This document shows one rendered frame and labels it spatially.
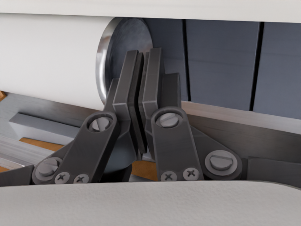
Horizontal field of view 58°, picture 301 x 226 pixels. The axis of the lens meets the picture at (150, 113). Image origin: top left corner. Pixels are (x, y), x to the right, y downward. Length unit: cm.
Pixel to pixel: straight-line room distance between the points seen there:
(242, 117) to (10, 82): 14
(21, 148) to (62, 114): 20
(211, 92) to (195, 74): 2
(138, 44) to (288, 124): 10
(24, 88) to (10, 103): 28
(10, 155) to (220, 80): 13
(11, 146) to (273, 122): 15
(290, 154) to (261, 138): 3
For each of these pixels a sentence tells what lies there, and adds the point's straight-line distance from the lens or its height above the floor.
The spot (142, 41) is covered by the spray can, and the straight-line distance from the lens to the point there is 16.
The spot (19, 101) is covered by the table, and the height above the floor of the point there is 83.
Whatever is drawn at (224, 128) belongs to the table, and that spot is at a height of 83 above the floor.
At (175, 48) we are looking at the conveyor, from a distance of 16.
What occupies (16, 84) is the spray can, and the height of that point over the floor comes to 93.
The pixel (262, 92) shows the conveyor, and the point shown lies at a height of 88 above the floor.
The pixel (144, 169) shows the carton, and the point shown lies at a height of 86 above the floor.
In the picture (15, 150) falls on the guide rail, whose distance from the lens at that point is 17.
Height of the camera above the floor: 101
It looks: 40 degrees down
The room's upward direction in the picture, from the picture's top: 148 degrees counter-clockwise
